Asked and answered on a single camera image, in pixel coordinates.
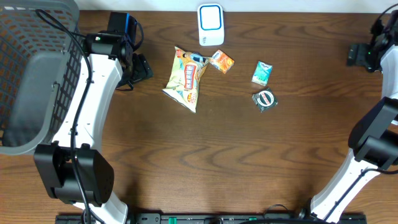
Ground orange juice carton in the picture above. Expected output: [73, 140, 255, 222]
[210, 50, 234, 74]

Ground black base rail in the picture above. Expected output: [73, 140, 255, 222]
[55, 213, 368, 224]

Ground dark green round-label packet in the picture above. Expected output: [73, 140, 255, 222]
[252, 87, 279, 113]

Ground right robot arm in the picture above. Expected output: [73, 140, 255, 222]
[299, 5, 397, 223]

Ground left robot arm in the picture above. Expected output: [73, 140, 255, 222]
[34, 12, 153, 223]

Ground green tissue pack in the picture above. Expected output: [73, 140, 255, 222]
[251, 61, 273, 86]

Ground yellow chips bag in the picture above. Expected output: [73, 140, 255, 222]
[162, 47, 209, 113]

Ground grey plastic mesh basket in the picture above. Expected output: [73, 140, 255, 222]
[1, 0, 82, 155]

